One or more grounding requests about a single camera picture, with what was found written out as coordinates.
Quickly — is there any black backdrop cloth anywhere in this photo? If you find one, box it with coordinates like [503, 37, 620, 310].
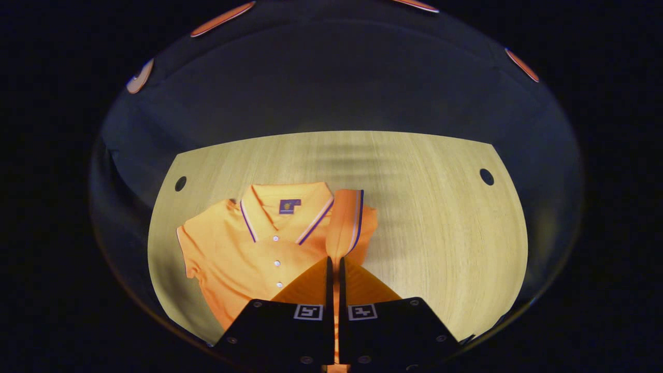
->
[91, 0, 583, 353]

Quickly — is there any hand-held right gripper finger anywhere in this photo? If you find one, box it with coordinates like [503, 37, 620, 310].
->
[215, 256, 335, 366]
[339, 256, 462, 371]

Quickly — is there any orange T-shirt with collar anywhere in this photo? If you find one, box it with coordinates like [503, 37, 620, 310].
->
[176, 181, 379, 373]

